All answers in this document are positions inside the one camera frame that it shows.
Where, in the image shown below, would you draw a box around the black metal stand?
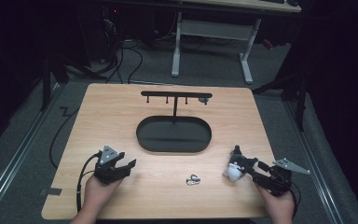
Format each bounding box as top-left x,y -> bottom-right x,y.
252,69 -> 310,133
39,50 -> 108,112

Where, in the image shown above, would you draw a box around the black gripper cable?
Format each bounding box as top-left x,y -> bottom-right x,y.
289,180 -> 303,220
76,150 -> 103,213

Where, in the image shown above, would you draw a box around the silver metal key ring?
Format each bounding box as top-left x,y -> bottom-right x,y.
186,174 -> 201,187

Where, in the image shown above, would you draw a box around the white-legged wooden desk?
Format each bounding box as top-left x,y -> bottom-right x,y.
170,0 -> 302,85

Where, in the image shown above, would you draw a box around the aluminium floor rail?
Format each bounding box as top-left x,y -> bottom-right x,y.
283,100 -> 345,224
0,83 -> 63,218

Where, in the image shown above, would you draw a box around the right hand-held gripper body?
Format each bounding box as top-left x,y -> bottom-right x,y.
253,157 -> 311,198

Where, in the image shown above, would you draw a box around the bundle of black cables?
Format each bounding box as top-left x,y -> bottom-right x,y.
97,18 -> 145,85

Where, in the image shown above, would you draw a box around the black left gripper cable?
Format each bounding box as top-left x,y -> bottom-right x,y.
76,150 -> 103,213

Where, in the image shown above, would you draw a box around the small red object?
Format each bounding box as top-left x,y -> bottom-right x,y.
261,38 -> 275,50

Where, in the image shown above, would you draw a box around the person's left hand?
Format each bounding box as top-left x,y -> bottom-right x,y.
83,174 -> 123,216

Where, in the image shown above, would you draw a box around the black floor cable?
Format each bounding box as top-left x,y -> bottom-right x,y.
48,105 -> 81,170

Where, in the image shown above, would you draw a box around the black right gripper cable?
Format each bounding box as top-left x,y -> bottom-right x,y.
289,180 -> 303,220

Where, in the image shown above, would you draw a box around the black hook rack with tray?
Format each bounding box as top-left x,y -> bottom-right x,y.
135,90 -> 213,154

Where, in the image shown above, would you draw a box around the person's right hand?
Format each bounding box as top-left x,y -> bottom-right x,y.
255,183 -> 296,224

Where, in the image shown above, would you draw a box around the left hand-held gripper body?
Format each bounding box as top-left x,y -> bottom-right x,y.
93,145 -> 129,186

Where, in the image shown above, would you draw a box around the grey tape strip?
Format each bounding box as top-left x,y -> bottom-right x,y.
39,187 -> 62,197

